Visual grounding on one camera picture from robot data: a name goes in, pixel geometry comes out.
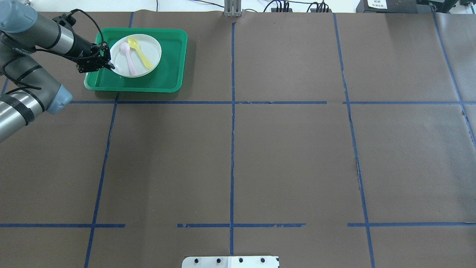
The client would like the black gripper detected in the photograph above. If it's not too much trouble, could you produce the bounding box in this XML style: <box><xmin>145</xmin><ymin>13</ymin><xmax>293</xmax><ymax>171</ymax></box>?
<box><xmin>76</xmin><ymin>41</ymin><xmax>115</xmax><ymax>73</ymax></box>

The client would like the white round plate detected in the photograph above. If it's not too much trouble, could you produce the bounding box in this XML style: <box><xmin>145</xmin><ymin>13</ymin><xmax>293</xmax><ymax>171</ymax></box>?
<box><xmin>110</xmin><ymin>34</ymin><xmax>162</xmax><ymax>78</ymax></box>

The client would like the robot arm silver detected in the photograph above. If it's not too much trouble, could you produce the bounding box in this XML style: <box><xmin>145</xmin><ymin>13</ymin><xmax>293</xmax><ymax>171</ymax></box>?
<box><xmin>0</xmin><ymin>0</ymin><xmax>115</xmax><ymax>141</ymax></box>

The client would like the pink plastic spoon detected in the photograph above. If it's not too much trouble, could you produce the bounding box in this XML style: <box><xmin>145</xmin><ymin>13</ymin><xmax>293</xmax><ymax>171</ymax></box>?
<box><xmin>119</xmin><ymin>42</ymin><xmax>138</xmax><ymax>76</ymax></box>

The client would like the yellow plastic spoon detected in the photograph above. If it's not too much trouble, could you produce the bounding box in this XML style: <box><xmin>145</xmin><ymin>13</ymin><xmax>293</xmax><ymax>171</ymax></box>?
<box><xmin>126</xmin><ymin>37</ymin><xmax>152</xmax><ymax>70</ymax></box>

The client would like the green plastic tray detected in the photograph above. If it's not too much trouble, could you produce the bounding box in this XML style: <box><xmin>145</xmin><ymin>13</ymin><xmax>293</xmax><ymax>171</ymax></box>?
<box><xmin>84</xmin><ymin>28</ymin><xmax>188</xmax><ymax>93</ymax></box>

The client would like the black power strip far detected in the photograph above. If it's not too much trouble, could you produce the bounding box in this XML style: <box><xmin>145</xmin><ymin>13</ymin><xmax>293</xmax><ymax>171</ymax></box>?
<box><xmin>263</xmin><ymin>0</ymin><xmax>292</xmax><ymax>13</ymax></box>

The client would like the black power strip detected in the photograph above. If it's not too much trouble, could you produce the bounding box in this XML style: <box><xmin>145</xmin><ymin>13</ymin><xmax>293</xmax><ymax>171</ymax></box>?
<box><xmin>306</xmin><ymin>0</ymin><xmax>332</xmax><ymax>13</ymax></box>
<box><xmin>263</xmin><ymin>0</ymin><xmax>292</xmax><ymax>13</ymax></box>

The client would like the black power strip near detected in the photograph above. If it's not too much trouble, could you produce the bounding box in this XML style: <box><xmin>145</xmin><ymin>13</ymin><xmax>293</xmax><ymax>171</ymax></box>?
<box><xmin>306</xmin><ymin>0</ymin><xmax>332</xmax><ymax>13</ymax></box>

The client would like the brown paper table cover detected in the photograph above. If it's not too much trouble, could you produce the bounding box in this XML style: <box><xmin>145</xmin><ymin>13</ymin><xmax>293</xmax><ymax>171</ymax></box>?
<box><xmin>1</xmin><ymin>10</ymin><xmax>475</xmax><ymax>268</ymax></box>

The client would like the black desktop box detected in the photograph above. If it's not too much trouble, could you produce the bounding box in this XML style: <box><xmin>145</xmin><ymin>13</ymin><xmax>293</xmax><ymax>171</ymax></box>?
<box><xmin>356</xmin><ymin>0</ymin><xmax>433</xmax><ymax>14</ymax></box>

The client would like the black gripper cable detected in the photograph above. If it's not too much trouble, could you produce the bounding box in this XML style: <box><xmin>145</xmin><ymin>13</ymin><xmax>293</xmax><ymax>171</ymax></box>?
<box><xmin>4</xmin><ymin>9</ymin><xmax>106</xmax><ymax>90</ymax></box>

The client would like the aluminium frame post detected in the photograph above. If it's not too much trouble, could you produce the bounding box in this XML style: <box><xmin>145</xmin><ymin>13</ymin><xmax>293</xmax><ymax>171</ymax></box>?
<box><xmin>224</xmin><ymin>0</ymin><xmax>243</xmax><ymax>17</ymax></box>

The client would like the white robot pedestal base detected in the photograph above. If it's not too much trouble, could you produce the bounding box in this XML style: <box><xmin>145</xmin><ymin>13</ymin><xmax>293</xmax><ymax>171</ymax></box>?
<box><xmin>181</xmin><ymin>256</ymin><xmax>280</xmax><ymax>268</ymax></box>

